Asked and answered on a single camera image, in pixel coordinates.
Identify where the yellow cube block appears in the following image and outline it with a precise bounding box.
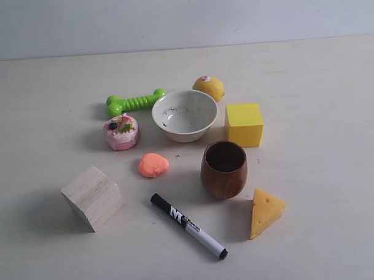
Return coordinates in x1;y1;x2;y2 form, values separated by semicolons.
224;103;264;148

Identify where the black and white marker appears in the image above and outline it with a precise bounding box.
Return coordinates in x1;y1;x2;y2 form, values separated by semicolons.
150;193;228;260

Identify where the orange putty lump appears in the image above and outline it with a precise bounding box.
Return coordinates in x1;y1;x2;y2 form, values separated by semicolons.
138;153;169;178

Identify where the light wooden block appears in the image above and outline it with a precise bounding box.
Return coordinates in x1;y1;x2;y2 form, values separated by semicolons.
60;165;123;232

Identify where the white ceramic bowl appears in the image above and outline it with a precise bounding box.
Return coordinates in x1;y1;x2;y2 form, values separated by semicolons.
152;90;219;143

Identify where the yellow cheese wedge toy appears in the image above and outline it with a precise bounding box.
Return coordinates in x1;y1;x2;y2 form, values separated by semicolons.
249;188;286;239

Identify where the pink toy cake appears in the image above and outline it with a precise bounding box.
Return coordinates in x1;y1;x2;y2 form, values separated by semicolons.
103;114;140;150

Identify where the yellow lemon with sticker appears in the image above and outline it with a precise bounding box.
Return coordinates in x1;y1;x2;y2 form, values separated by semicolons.
192;76;225;102

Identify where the brown wooden cup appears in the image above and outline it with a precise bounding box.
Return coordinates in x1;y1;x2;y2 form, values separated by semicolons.
200;141;247;200

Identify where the green toy bone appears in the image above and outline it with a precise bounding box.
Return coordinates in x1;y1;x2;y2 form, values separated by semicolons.
106;88;166;117

